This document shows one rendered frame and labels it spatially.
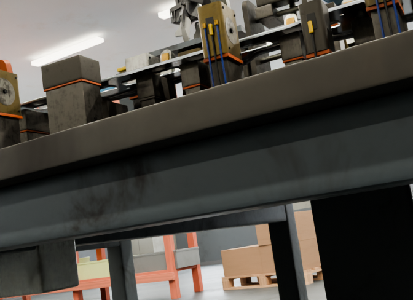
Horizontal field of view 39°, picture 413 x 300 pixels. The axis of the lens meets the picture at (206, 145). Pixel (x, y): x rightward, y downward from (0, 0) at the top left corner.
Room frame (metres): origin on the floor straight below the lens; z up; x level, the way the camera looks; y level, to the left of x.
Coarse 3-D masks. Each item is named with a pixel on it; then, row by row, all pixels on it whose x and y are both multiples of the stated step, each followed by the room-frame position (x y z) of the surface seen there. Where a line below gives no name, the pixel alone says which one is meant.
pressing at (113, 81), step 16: (336, 16) 1.25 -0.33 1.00; (352, 16) 1.27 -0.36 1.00; (272, 32) 1.27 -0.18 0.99; (288, 32) 1.31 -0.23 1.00; (336, 32) 1.36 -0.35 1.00; (352, 32) 1.39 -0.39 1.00; (240, 48) 1.38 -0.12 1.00; (256, 48) 1.40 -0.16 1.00; (272, 48) 1.41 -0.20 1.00; (160, 64) 1.39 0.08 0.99; (176, 64) 1.44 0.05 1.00; (112, 80) 1.50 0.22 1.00; (128, 80) 1.52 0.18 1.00; (176, 80) 1.58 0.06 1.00; (112, 96) 1.67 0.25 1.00; (128, 96) 1.65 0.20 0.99
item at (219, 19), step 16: (208, 16) 1.19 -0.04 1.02; (224, 16) 1.20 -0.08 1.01; (208, 32) 1.19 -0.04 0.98; (224, 32) 1.19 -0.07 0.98; (208, 48) 1.19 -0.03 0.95; (224, 48) 1.18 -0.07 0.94; (208, 64) 1.21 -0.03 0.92; (224, 64) 1.20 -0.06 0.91; (240, 64) 1.26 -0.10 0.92; (224, 80) 1.18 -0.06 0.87
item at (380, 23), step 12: (372, 0) 1.03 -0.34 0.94; (384, 0) 1.01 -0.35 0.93; (396, 0) 1.01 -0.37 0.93; (372, 12) 1.04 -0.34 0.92; (384, 12) 1.03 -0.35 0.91; (396, 12) 1.01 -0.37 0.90; (372, 24) 1.04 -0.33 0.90; (384, 24) 1.03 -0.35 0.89; (396, 24) 1.02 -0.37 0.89; (384, 36) 1.02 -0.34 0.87
